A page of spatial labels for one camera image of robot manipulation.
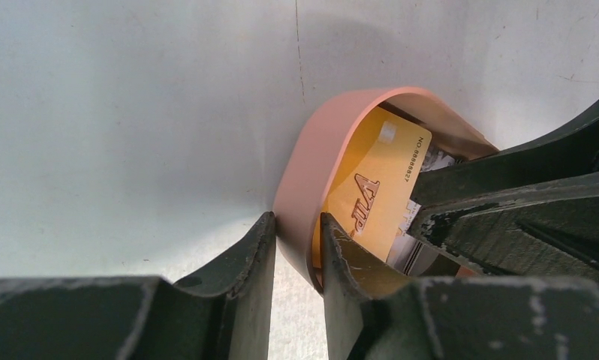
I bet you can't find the orange credit card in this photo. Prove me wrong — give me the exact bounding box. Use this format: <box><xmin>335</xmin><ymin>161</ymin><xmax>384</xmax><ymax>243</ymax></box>
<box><xmin>322</xmin><ymin>107</ymin><xmax>432</xmax><ymax>261</ymax></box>

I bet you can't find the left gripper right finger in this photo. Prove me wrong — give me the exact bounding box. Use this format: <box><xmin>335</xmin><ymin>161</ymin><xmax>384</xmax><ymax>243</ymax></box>
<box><xmin>320</xmin><ymin>213</ymin><xmax>599</xmax><ymax>359</ymax></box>

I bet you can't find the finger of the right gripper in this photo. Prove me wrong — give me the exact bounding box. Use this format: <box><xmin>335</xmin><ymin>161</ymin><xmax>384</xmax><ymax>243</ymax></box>
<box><xmin>411</xmin><ymin>99</ymin><xmax>599</xmax><ymax>206</ymax></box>
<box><xmin>408</xmin><ymin>172</ymin><xmax>599</xmax><ymax>284</ymax></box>

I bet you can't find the white grey credit card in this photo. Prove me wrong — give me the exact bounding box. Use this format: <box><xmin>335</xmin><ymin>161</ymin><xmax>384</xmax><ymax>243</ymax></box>
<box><xmin>384</xmin><ymin>144</ymin><xmax>459</xmax><ymax>277</ymax></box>

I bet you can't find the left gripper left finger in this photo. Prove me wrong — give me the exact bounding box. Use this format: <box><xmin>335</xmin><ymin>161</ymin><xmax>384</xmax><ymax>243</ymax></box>
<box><xmin>0</xmin><ymin>212</ymin><xmax>275</xmax><ymax>359</ymax></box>

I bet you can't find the pink oval tray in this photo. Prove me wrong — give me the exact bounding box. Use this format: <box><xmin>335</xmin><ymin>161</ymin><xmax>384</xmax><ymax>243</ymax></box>
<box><xmin>273</xmin><ymin>87</ymin><xmax>495</xmax><ymax>290</ymax></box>

